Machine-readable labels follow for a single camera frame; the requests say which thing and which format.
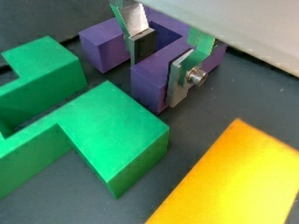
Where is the green S-shaped block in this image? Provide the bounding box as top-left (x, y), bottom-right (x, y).
top-left (0, 37), bottom-right (169, 199)

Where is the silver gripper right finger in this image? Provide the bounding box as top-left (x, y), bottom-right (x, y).
top-left (165, 28), bottom-right (214, 108)

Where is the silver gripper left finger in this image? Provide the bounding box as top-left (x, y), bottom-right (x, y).
top-left (107, 0), bottom-right (156, 65)

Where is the purple U-shaped block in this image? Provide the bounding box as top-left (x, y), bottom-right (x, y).
top-left (78, 6), bottom-right (229, 116)

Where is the yellow long bar block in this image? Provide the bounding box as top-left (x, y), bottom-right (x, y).
top-left (145, 119), bottom-right (299, 224)

